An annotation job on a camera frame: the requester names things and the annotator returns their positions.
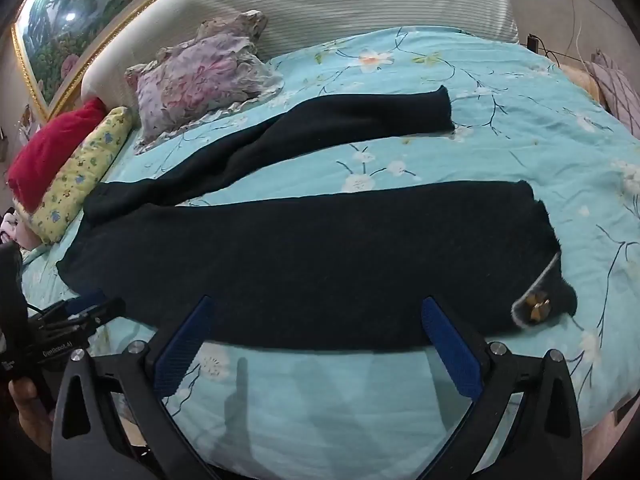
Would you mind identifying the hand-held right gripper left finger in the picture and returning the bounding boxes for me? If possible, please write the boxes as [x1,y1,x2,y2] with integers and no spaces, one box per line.
[50,295,221,480]

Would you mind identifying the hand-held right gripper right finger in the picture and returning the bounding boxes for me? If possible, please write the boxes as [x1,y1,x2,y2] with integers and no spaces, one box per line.
[420,296,583,480]

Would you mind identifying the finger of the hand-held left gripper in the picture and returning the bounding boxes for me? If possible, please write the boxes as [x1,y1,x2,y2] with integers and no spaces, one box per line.
[37,299,127,342]
[30,290,108,322]

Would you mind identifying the black pants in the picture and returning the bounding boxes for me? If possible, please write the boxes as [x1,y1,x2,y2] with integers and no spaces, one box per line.
[56,85,578,353]

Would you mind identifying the person's left hand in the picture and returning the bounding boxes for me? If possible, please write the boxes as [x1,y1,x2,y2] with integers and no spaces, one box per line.
[7,377,56,456]

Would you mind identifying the pink cloth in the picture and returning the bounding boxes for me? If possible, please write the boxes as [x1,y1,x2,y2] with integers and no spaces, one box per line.
[0,205,41,252]

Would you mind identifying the yellow printed pillow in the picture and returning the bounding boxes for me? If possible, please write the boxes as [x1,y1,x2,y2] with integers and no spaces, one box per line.
[29,106,133,245]

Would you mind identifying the red pillow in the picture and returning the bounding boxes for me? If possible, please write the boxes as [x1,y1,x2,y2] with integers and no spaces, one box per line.
[6,97,107,211]

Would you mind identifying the pink bed skirt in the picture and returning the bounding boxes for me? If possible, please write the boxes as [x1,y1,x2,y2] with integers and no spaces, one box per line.
[582,400,640,480]

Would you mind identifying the turquoise floral bed sheet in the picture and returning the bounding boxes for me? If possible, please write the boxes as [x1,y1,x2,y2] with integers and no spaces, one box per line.
[20,25,640,480]

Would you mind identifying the purple floral ruffled pillow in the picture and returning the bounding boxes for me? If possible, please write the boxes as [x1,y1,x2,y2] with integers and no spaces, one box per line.
[124,10,285,153]

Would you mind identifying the gold framed landscape painting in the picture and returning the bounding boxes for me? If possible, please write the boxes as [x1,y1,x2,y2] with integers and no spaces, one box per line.
[11,0,241,121]

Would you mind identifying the checked cloth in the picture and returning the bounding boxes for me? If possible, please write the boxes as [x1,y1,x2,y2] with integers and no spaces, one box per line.
[582,50,640,138]

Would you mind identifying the white striped headboard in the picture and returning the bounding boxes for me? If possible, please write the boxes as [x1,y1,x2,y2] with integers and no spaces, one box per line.
[80,0,521,111]

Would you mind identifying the white cable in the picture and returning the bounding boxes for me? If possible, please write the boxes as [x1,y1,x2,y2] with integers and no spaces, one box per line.
[569,0,590,66]

